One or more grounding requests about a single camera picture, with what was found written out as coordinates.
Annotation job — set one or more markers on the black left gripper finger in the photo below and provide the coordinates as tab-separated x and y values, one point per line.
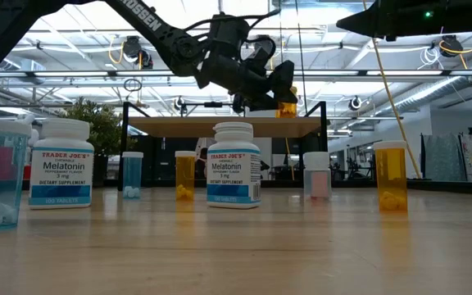
256	103
283	80

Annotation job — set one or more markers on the small bluish clear bottle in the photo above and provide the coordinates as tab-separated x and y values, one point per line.
317	180

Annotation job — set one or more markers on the green potted plant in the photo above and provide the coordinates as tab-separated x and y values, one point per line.
101	123

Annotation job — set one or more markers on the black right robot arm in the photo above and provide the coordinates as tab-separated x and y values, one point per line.
457	20

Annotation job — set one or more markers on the wooden shelf with black legs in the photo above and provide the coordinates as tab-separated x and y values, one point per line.
203	127

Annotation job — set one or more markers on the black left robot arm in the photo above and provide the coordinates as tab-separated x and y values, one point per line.
154	26

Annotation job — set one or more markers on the silver ventilation duct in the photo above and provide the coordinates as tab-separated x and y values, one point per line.
437	92

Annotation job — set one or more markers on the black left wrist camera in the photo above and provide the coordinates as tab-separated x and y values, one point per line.
256	61

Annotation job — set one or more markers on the grey patterned partition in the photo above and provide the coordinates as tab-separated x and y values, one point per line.
445	157

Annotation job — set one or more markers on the white melatonin supplement bottle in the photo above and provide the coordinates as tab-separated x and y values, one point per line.
234	168
62	168

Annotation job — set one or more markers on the black aluminium table frame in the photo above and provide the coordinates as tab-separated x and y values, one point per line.
445	187

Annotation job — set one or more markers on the red box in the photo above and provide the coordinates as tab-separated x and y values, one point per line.
26	172

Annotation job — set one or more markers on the narrow blue pill bottle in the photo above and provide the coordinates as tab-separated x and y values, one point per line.
132	176

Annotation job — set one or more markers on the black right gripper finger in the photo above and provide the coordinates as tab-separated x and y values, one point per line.
367	14
373	29

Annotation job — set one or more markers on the white humanoid figure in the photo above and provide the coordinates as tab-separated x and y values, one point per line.
33	137

